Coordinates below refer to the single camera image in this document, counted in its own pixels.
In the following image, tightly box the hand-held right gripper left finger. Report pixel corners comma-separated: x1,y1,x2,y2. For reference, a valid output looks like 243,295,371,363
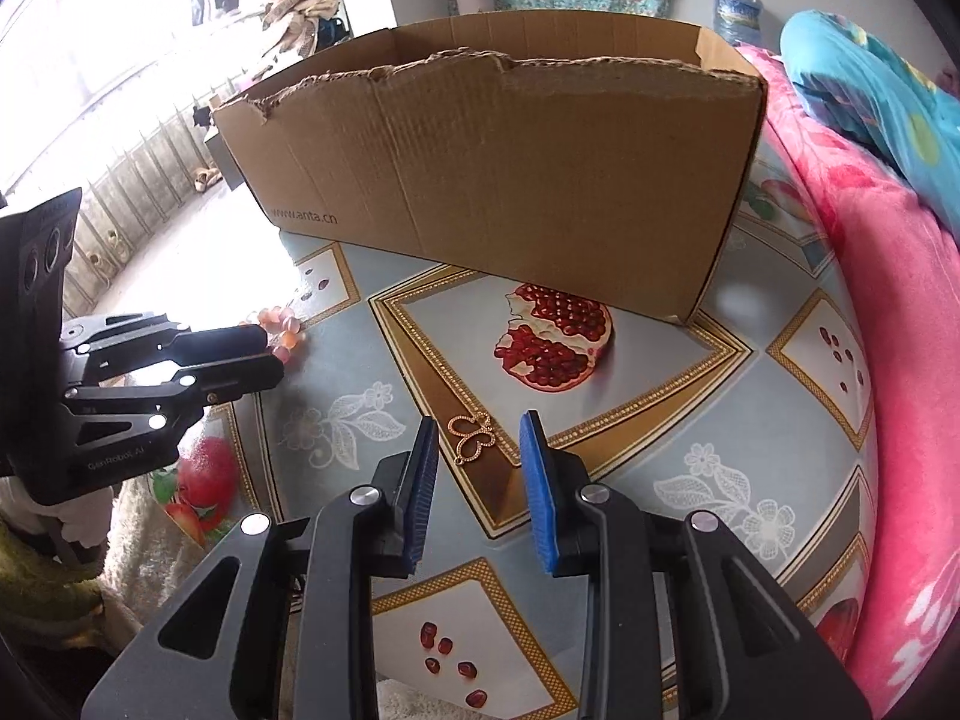
81,414,442,720

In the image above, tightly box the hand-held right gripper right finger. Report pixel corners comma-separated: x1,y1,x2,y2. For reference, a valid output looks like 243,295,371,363
519,410,872,720

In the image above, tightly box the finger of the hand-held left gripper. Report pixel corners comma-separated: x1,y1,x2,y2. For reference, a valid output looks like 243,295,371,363
60,311,272,385
64,352,287,430

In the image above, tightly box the gold butterfly brooch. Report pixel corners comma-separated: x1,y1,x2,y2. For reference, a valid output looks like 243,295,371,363
448,412,497,463

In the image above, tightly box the pink bead bracelet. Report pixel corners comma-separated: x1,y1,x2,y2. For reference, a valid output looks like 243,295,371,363
244,306,309,365

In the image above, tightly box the brown cardboard box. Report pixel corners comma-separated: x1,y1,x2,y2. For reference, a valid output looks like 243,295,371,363
210,7,770,327

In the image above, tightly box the metal balcony railing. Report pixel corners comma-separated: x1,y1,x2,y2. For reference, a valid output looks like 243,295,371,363
0,52,226,316

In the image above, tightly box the dark low cabinet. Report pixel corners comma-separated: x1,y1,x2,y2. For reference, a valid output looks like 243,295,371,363
202,124,245,189

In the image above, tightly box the green fuzzy cloth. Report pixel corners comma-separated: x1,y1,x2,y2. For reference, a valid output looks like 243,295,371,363
0,523,107,655

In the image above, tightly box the pile of beige clothes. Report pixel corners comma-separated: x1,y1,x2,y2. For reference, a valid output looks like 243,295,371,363
259,0,343,61

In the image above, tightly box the pink floral blanket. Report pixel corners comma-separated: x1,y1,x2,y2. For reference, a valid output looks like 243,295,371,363
735,45,960,720

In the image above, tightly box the blue patterned quilt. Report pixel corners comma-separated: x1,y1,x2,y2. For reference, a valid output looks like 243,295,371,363
780,9,960,241

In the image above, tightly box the blue water jug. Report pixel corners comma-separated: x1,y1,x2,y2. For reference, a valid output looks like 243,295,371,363
711,0,764,46

